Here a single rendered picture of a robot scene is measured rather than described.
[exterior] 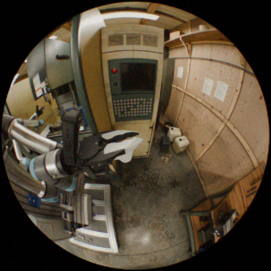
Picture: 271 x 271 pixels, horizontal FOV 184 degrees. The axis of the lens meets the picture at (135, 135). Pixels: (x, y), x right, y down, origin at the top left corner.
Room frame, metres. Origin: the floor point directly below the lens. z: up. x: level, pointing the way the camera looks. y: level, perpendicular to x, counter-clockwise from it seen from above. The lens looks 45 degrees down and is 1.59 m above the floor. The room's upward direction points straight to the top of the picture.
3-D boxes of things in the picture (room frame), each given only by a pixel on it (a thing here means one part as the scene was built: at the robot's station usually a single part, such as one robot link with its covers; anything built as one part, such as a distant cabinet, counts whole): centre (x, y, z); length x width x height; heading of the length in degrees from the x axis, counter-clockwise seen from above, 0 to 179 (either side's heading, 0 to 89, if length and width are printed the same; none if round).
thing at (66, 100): (1.35, 1.43, 1.16); 0.48 x 0.05 x 0.51; 97
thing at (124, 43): (1.46, 0.10, 1.06); 1.34 x 0.58 x 2.12; 7
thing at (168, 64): (2.97, -0.91, 2.10); 1.00 x 0.28 x 4.20; 8
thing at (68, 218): (-0.29, 0.52, 0.95); 0.28 x 0.13 x 0.09; 8
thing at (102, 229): (-0.42, 0.75, 0.15); 1.27 x 0.85 x 0.17; 8
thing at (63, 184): (0.04, 0.28, 1.33); 0.11 x 0.08 x 0.11; 22
